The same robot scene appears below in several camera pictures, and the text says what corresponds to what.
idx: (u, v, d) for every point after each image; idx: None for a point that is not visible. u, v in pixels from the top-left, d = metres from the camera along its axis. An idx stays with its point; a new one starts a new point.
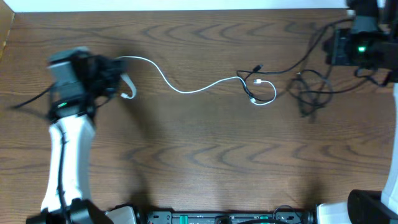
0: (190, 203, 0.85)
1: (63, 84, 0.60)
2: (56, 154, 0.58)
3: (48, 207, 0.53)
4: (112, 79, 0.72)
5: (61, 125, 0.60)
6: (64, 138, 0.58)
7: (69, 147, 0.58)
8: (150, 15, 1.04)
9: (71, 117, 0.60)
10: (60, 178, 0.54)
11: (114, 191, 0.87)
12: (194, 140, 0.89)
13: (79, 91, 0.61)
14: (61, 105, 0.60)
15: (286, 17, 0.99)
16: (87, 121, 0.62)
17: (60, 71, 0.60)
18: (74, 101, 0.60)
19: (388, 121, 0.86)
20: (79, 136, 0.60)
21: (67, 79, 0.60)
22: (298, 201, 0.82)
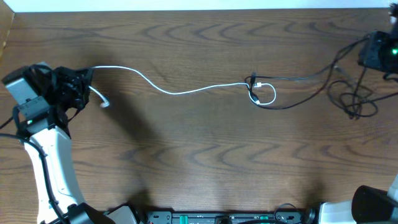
0: (190, 203, 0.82)
1: (26, 101, 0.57)
2: (38, 168, 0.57)
3: (45, 219, 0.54)
4: (78, 91, 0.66)
5: (37, 140, 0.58)
6: (42, 152, 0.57)
7: (50, 160, 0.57)
8: (151, 15, 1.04)
9: (43, 131, 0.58)
10: (50, 191, 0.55)
11: (110, 191, 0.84)
12: (194, 139, 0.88)
13: (46, 104, 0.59)
14: (30, 122, 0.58)
15: (285, 19, 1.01)
16: (61, 130, 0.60)
17: (19, 89, 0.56)
18: (43, 115, 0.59)
19: (385, 121, 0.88)
20: (58, 147, 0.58)
21: (30, 96, 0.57)
22: (299, 201, 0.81)
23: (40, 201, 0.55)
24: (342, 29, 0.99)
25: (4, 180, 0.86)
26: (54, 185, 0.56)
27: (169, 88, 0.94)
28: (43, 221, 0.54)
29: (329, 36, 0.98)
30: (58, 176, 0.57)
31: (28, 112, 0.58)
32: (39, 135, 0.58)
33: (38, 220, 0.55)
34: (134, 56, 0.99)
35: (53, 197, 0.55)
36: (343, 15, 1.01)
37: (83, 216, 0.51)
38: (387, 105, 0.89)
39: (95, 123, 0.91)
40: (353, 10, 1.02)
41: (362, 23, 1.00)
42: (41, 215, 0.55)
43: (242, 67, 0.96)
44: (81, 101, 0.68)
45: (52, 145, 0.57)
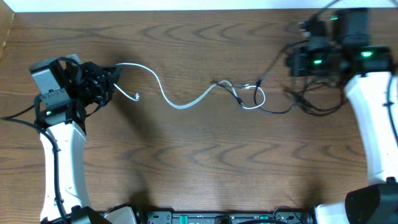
0: (190, 203, 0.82)
1: (48, 91, 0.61)
2: (50, 163, 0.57)
3: (48, 216, 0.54)
4: (101, 87, 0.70)
5: (52, 134, 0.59)
6: (56, 147, 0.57)
7: (62, 156, 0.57)
8: (150, 15, 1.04)
9: (60, 124, 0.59)
10: (58, 187, 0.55)
11: (110, 191, 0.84)
12: (194, 139, 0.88)
13: (67, 98, 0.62)
14: (50, 112, 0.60)
15: (285, 19, 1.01)
16: (77, 126, 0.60)
17: (43, 80, 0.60)
18: (62, 107, 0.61)
19: None
20: (71, 144, 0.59)
21: (52, 86, 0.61)
22: (299, 201, 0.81)
23: (47, 197, 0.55)
24: None
25: (4, 180, 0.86)
26: (62, 182, 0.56)
27: (168, 88, 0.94)
28: (46, 218, 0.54)
29: None
30: (68, 173, 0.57)
31: (50, 102, 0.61)
32: (56, 128, 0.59)
33: (41, 216, 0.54)
34: (135, 56, 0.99)
35: (59, 195, 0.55)
36: None
37: (85, 220, 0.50)
38: None
39: (95, 123, 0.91)
40: None
41: None
42: (45, 211, 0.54)
43: (242, 67, 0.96)
44: (103, 99, 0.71)
45: (66, 141, 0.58)
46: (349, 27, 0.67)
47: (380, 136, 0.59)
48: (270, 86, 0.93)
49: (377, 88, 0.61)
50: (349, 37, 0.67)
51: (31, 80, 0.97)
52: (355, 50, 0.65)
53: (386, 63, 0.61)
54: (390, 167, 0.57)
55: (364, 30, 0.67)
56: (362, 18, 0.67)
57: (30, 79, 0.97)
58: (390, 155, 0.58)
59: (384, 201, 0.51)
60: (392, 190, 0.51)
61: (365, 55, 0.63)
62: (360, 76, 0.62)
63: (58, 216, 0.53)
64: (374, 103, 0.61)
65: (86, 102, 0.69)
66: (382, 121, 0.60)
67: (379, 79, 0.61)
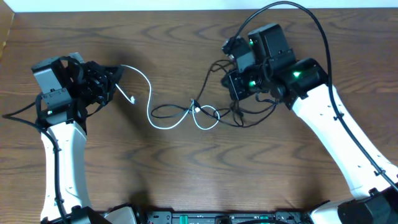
0: (189, 203, 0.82)
1: (50, 90, 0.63)
2: (51, 163, 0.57)
3: (48, 216, 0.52)
4: (102, 87, 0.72)
5: (53, 133, 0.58)
6: (56, 146, 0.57)
7: (63, 155, 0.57)
8: (150, 15, 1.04)
9: (60, 124, 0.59)
10: (58, 186, 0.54)
11: (109, 191, 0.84)
12: (194, 139, 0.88)
13: (68, 97, 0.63)
14: (51, 112, 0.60)
15: (285, 19, 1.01)
16: (78, 126, 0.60)
17: (45, 79, 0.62)
18: (63, 106, 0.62)
19: (387, 121, 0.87)
20: (72, 144, 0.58)
21: (54, 85, 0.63)
22: (299, 201, 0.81)
23: (47, 196, 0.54)
24: (341, 29, 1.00)
25: (4, 180, 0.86)
26: (62, 182, 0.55)
27: (168, 88, 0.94)
28: (46, 218, 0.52)
29: (329, 36, 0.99)
30: (68, 173, 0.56)
31: (51, 102, 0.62)
32: (56, 128, 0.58)
33: (41, 216, 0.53)
34: (134, 56, 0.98)
35: (60, 195, 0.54)
36: (342, 15, 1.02)
37: (85, 220, 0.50)
38: (387, 106, 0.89)
39: (95, 123, 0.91)
40: (353, 11, 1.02)
41: (361, 23, 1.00)
42: (45, 211, 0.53)
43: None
44: (104, 99, 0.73)
45: (67, 141, 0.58)
46: (268, 48, 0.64)
47: (342, 152, 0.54)
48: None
49: (321, 102, 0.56)
50: (272, 60, 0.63)
51: (31, 80, 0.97)
52: (283, 74, 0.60)
53: (319, 73, 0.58)
54: (368, 180, 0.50)
55: (285, 48, 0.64)
56: (275, 37, 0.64)
57: (30, 79, 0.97)
58: (363, 167, 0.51)
59: (375, 216, 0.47)
60: (379, 203, 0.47)
61: (296, 75, 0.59)
62: (301, 98, 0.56)
63: (59, 216, 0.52)
64: (324, 121, 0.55)
65: (87, 102, 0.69)
66: (339, 135, 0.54)
67: (319, 95, 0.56)
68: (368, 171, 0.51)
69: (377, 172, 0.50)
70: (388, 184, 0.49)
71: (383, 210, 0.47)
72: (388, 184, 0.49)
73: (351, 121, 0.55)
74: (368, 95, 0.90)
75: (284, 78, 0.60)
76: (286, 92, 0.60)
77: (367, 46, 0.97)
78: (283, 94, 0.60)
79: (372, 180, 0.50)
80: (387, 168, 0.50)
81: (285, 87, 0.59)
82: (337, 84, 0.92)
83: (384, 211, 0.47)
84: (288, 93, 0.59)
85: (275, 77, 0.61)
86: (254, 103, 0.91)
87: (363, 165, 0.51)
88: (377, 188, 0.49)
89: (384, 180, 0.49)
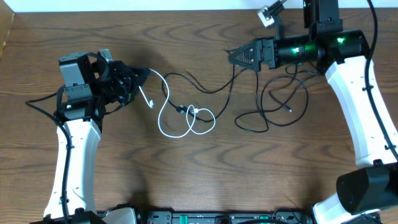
0: (190, 203, 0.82)
1: (73, 84, 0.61)
2: (62, 160, 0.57)
3: (51, 214, 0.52)
4: (125, 88, 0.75)
5: (69, 129, 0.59)
6: (70, 143, 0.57)
7: (75, 154, 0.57)
8: (150, 15, 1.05)
9: (78, 121, 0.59)
10: (64, 185, 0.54)
11: (110, 191, 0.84)
12: (194, 139, 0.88)
13: (89, 94, 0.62)
14: (69, 107, 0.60)
15: (285, 18, 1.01)
16: (94, 125, 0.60)
17: (70, 73, 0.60)
18: (82, 102, 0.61)
19: None
20: (86, 144, 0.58)
21: (77, 80, 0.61)
22: (299, 201, 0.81)
23: (54, 193, 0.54)
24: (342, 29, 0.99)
25: (4, 180, 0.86)
26: (70, 181, 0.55)
27: (168, 88, 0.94)
28: (49, 215, 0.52)
29: None
30: (78, 172, 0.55)
31: (72, 96, 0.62)
32: (73, 122, 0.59)
33: (45, 213, 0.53)
34: (135, 56, 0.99)
35: (65, 193, 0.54)
36: (342, 15, 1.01)
37: None
38: (387, 106, 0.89)
39: None
40: (354, 10, 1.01)
41: (362, 23, 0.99)
42: (49, 208, 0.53)
43: None
44: (124, 99, 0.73)
45: (82, 139, 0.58)
46: (321, 10, 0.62)
47: (363, 119, 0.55)
48: (282, 86, 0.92)
49: (354, 71, 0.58)
50: (320, 24, 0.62)
51: (31, 80, 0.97)
52: (327, 37, 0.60)
53: (362, 46, 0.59)
54: (378, 150, 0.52)
55: (334, 17, 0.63)
56: (331, 3, 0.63)
57: (30, 79, 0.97)
58: (376, 138, 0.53)
59: (374, 184, 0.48)
60: (379, 172, 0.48)
61: (339, 40, 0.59)
62: (337, 63, 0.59)
63: (61, 216, 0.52)
64: (353, 89, 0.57)
65: (109, 100, 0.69)
66: (365, 105, 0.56)
67: (355, 65, 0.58)
68: (379, 142, 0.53)
69: (387, 145, 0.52)
70: (394, 159, 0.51)
71: (382, 183, 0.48)
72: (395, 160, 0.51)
73: (378, 96, 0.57)
74: None
75: (328, 40, 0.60)
76: (325, 55, 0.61)
77: None
78: (319, 57, 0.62)
79: (382, 150, 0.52)
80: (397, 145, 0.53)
81: (326, 50, 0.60)
82: None
83: (384, 180, 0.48)
84: (326, 58, 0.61)
85: (321, 40, 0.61)
86: (267, 101, 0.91)
87: (376, 137, 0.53)
88: (382, 160, 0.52)
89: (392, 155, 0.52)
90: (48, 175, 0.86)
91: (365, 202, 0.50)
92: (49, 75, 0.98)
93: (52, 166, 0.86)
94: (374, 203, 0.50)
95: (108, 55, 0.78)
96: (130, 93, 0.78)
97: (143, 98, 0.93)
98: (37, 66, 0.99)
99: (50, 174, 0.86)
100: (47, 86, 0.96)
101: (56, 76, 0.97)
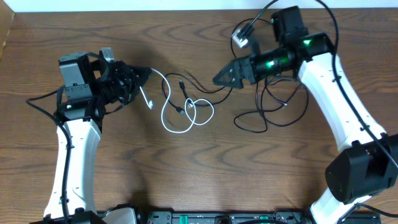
0: (190, 203, 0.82)
1: (73, 84, 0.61)
2: (61, 160, 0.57)
3: (51, 213, 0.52)
4: (125, 89, 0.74)
5: (69, 129, 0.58)
6: (69, 143, 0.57)
7: (74, 154, 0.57)
8: (150, 15, 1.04)
9: (78, 121, 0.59)
10: (64, 185, 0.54)
11: (111, 191, 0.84)
12: (194, 139, 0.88)
13: (89, 94, 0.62)
14: (69, 107, 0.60)
15: None
16: (94, 125, 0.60)
17: (70, 73, 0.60)
18: (82, 102, 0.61)
19: (387, 120, 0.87)
20: (86, 143, 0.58)
21: (76, 80, 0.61)
22: (299, 201, 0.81)
23: (54, 193, 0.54)
24: (341, 29, 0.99)
25: (3, 180, 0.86)
26: (71, 181, 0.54)
27: (168, 88, 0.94)
28: (49, 215, 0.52)
29: (331, 37, 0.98)
30: (78, 172, 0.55)
31: (72, 96, 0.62)
32: (73, 122, 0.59)
33: (45, 212, 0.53)
34: (135, 57, 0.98)
35: (65, 193, 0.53)
36: (342, 15, 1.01)
37: None
38: (387, 106, 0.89)
39: None
40: (354, 10, 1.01)
41: (362, 23, 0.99)
42: (49, 208, 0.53)
43: None
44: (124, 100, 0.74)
45: (82, 139, 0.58)
46: (286, 22, 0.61)
47: (337, 109, 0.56)
48: (282, 86, 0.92)
49: (322, 66, 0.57)
50: (287, 33, 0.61)
51: (32, 80, 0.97)
52: (294, 42, 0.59)
53: (328, 45, 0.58)
54: (354, 133, 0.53)
55: (300, 25, 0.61)
56: (296, 15, 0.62)
57: (30, 79, 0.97)
58: (351, 122, 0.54)
59: (355, 165, 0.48)
60: (359, 153, 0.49)
61: (306, 42, 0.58)
62: (306, 61, 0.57)
63: (61, 215, 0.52)
64: (323, 81, 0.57)
65: (108, 100, 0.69)
66: (336, 94, 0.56)
67: (321, 60, 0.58)
68: (354, 127, 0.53)
69: (362, 127, 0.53)
70: (370, 139, 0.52)
71: (364, 162, 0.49)
72: (371, 139, 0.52)
73: (347, 84, 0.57)
74: (368, 95, 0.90)
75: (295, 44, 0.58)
76: (295, 60, 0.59)
77: (368, 46, 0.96)
78: (291, 61, 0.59)
79: (358, 134, 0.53)
80: (372, 125, 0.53)
81: (295, 53, 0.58)
82: None
83: (363, 162, 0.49)
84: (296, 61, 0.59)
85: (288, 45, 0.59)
86: (267, 102, 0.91)
87: (351, 121, 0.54)
88: (359, 140, 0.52)
89: (367, 135, 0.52)
90: (48, 175, 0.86)
91: (352, 185, 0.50)
92: (48, 75, 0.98)
93: (52, 166, 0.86)
94: (360, 185, 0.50)
95: (111, 54, 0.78)
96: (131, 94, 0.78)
97: (142, 98, 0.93)
98: (37, 66, 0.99)
99: (50, 174, 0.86)
100: (47, 86, 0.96)
101: (56, 76, 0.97)
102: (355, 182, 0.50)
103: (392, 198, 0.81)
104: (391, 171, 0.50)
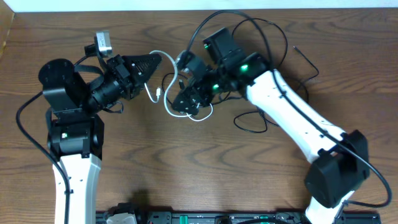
0: (190, 203, 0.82)
1: (63, 108, 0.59)
2: (60, 204, 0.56)
3: None
4: (123, 91, 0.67)
5: (65, 169, 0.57)
6: (68, 189, 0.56)
7: (74, 198, 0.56)
8: (150, 15, 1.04)
9: (76, 157, 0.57)
10: None
11: (111, 191, 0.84)
12: (194, 139, 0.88)
13: (84, 116, 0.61)
14: (65, 135, 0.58)
15: (286, 17, 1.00)
16: (94, 158, 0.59)
17: (59, 98, 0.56)
18: (76, 128, 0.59)
19: (387, 121, 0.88)
20: (86, 187, 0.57)
21: (67, 106, 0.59)
22: (298, 201, 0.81)
23: None
24: (342, 29, 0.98)
25: (4, 180, 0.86)
26: None
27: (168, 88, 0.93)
28: None
29: (331, 37, 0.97)
30: (79, 219, 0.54)
31: (65, 119, 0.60)
32: (69, 162, 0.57)
33: None
34: None
35: None
36: (343, 15, 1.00)
37: None
38: (387, 106, 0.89)
39: None
40: (354, 10, 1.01)
41: (362, 23, 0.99)
42: None
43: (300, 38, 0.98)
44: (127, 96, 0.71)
45: (81, 181, 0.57)
46: (221, 49, 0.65)
47: (293, 124, 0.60)
48: None
49: (266, 86, 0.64)
50: (225, 60, 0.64)
51: (32, 80, 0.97)
52: (233, 68, 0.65)
53: (263, 63, 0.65)
54: (316, 142, 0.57)
55: (234, 48, 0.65)
56: (227, 38, 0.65)
57: (31, 79, 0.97)
58: (310, 133, 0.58)
59: (327, 173, 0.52)
60: (328, 160, 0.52)
61: (244, 67, 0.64)
62: (250, 86, 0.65)
63: None
64: (272, 99, 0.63)
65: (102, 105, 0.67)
66: (288, 110, 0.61)
67: (263, 79, 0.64)
68: (314, 136, 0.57)
69: (321, 134, 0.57)
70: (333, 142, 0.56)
71: (332, 168, 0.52)
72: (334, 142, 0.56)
73: (293, 96, 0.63)
74: (368, 96, 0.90)
75: (234, 72, 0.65)
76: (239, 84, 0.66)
77: (368, 46, 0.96)
78: (237, 88, 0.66)
79: (319, 142, 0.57)
80: (329, 129, 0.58)
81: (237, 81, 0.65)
82: (337, 83, 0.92)
83: (334, 167, 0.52)
84: (240, 86, 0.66)
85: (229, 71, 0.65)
86: None
87: (310, 132, 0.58)
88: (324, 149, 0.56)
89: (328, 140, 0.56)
90: (48, 175, 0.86)
91: (332, 191, 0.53)
92: None
93: (51, 166, 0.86)
94: (338, 188, 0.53)
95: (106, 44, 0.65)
96: (134, 92, 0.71)
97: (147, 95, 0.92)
98: (38, 66, 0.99)
99: (50, 174, 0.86)
100: None
101: None
102: (333, 188, 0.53)
103: (392, 198, 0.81)
104: (362, 165, 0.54)
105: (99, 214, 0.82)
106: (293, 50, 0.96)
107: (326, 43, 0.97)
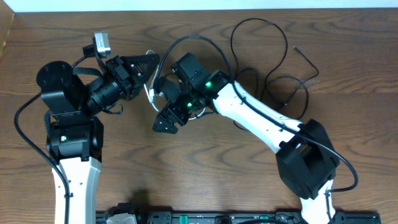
0: (190, 203, 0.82)
1: (62, 111, 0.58)
2: (60, 208, 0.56)
3: None
4: (122, 93, 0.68)
5: (65, 173, 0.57)
6: (68, 192, 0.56)
7: (74, 202, 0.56)
8: (150, 15, 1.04)
9: (76, 159, 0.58)
10: None
11: (111, 191, 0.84)
12: (193, 139, 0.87)
13: (84, 119, 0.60)
14: (64, 138, 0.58)
15: (286, 18, 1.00)
16: (94, 161, 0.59)
17: (58, 101, 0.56)
18: (76, 132, 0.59)
19: (387, 121, 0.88)
20: (86, 190, 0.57)
21: (66, 109, 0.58)
22: (298, 201, 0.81)
23: None
24: (342, 29, 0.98)
25: (4, 180, 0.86)
26: None
27: None
28: None
29: (331, 37, 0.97)
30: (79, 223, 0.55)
31: (64, 122, 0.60)
32: (69, 165, 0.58)
33: None
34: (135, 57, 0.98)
35: None
36: (343, 15, 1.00)
37: None
38: (387, 105, 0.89)
39: None
40: (354, 10, 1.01)
41: (362, 23, 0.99)
42: None
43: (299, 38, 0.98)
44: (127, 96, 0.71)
45: (81, 184, 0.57)
46: (185, 71, 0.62)
47: (255, 125, 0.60)
48: (282, 86, 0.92)
49: (227, 96, 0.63)
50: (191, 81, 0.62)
51: (32, 81, 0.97)
52: (199, 88, 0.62)
53: (224, 78, 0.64)
54: (276, 138, 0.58)
55: (198, 68, 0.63)
56: (189, 59, 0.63)
57: (31, 80, 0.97)
58: (271, 130, 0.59)
59: (290, 162, 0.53)
60: (290, 151, 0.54)
61: (208, 84, 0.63)
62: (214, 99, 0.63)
63: None
64: (234, 106, 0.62)
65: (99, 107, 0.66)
66: (250, 114, 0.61)
67: (223, 91, 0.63)
68: (275, 132, 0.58)
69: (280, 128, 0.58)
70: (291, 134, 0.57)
71: (295, 157, 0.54)
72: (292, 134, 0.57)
73: (253, 99, 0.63)
74: (368, 95, 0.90)
75: (201, 92, 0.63)
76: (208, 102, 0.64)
77: (368, 46, 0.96)
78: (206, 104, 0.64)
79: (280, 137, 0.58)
80: (286, 122, 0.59)
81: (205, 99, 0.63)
82: (337, 83, 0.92)
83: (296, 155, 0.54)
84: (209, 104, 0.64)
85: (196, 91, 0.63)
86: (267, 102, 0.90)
87: (270, 129, 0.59)
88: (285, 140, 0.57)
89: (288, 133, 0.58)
90: (48, 175, 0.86)
91: (302, 181, 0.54)
92: None
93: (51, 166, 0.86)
94: (308, 177, 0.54)
95: (104, 47, 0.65)
96: (135, 93, 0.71)
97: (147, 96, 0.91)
98: (38, 66, 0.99)
99: (50, 174, 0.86)
100: None
101: None
102: (301, 177, 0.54)
103: (392, 198, 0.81)
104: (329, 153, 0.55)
105: (99, 214, 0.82)
106: (293, 50, 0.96)
107: (326, 43, 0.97)
